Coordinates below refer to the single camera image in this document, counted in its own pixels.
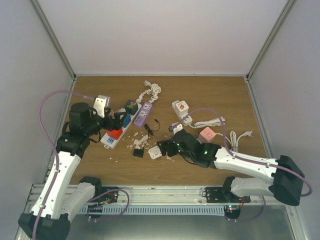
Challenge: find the white cube socket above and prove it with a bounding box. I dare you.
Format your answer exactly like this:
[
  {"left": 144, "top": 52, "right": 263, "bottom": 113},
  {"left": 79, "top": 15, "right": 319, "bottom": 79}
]
[{"left": 175, "top": 100, "right": 189, "bottom": 115}]

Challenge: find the red cube socket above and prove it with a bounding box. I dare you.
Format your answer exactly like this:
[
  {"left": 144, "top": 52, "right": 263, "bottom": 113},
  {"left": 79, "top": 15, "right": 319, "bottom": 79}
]
[{"left": 106, "top": 127, "right": 123, "bottom": 140}]

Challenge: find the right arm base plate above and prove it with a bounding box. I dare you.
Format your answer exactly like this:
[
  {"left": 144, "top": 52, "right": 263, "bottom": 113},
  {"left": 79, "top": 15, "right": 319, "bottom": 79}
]
[{"left": 201, "top": 186, "right": 251, "bottom": 220}]

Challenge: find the purple power strip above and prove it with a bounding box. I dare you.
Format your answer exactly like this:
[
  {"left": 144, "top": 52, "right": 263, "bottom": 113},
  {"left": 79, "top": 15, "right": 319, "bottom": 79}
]
[{"left": 133, "top": 102, "right": 153, "bottom": 128}]

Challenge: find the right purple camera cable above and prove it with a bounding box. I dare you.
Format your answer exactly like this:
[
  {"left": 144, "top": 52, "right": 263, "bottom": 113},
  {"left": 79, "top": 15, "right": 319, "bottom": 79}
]
[{"left": 172, "top": 107, "right": 313, "bottom": 223}]

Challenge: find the black charger plug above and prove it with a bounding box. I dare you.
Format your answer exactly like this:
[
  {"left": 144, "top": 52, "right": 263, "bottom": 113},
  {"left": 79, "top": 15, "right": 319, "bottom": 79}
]
[{"left": 133, "top": 119, "right": 161, "bottom": 158}]

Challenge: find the white coiled cable back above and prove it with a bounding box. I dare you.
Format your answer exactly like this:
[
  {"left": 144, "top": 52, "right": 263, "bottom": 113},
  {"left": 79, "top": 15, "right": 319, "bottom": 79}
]
[{"left": 134, "top": 80, "right": 163, "bottom": 105}]

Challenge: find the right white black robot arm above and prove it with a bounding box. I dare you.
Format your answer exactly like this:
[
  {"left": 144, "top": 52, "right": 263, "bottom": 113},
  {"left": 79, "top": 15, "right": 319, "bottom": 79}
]
[{"left": 156, "top": 129, "right": 305, "bottom": 206}]

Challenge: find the white coiled cable right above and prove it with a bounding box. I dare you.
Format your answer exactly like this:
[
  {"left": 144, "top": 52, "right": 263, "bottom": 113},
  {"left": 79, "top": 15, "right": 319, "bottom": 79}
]
[{"left": 214, "top": 129, "right": 254, "bottom": 153}]

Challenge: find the white multicolour power strip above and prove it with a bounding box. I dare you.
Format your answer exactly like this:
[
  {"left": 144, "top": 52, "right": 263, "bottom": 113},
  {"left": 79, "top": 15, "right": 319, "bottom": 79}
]
[{"left": 100, "top": 103, "right": 142, "bottom": 149}]

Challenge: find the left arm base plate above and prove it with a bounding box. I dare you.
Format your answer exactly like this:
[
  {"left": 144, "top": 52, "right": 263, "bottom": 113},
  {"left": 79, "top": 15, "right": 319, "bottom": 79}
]
[{"left": 87, "top": 186, "right": 119, "bottom": 219}]

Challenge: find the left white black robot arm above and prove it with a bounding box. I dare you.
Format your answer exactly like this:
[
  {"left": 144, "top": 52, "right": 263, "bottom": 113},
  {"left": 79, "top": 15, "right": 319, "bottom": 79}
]
[{"left": 18, "top": 102, "right": 127, "bottom": 240}]

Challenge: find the white square adapter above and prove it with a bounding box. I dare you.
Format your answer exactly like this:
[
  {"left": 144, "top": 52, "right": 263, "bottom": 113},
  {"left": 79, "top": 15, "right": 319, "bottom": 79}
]
[{"left": 148, "top": 146, "right": 163, "bottom": 160}]

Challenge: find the white charger plug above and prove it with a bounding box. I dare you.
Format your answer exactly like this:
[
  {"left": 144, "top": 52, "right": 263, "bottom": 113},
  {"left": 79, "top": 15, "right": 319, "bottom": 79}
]
[{"left": 108, "top": 110, "right": 119, "bottom": 119}]

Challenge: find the pink cube socket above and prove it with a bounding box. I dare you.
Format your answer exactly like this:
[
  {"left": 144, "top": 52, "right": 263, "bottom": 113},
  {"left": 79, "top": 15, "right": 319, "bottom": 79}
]
[{"left": 198, "top": 126, "right": 217, "bottom": 143}]

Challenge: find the white grey power strip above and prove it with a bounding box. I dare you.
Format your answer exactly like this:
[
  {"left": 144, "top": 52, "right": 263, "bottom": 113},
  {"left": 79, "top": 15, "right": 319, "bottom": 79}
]
[{"left": 171, "top": 100, "right": 193, "bottom": 127}]

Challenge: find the white coiled cable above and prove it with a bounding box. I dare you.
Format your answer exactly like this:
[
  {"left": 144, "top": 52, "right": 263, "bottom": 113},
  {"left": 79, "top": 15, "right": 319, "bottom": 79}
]
[
  {"left": 134, "top": 80, "right": 163, "bottom": 105},
  {"left": 214, "top": 129, "right": 254, "bottom": 153}
]

